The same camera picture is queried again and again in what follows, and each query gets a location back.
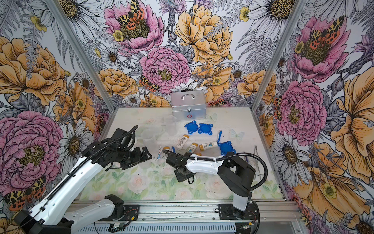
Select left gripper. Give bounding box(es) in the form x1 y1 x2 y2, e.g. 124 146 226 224
114 147 151 171

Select blue lid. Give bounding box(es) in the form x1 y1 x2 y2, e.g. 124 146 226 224
218 141 236 156
185 121 199 135
198 123 213 136

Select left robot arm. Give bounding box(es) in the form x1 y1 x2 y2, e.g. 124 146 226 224
14 125 152 234

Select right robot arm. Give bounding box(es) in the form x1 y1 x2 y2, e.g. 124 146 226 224
163 150 264 212

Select white bottle teal label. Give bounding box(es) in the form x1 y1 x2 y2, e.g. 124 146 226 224
187 142 198 154

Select small toothpaste tube left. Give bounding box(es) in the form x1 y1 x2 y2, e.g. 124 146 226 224
157 146 163 160

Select white bottle lying sideways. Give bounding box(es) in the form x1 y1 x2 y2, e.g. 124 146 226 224
199 141 218 151

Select white bottle back label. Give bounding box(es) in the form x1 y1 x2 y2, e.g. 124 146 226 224
175 134 190 150

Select blue toothbrush near lid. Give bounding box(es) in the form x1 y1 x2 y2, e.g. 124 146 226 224
217 130 223 143

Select silver metal first-aid case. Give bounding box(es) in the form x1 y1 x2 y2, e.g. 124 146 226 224
170 90 206 121

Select clear packet right edge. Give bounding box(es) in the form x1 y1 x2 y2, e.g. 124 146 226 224
245 156 261 179

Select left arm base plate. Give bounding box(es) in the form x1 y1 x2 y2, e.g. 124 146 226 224
99 205 140 221

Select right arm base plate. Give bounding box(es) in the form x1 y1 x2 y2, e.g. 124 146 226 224
214 201 260 221

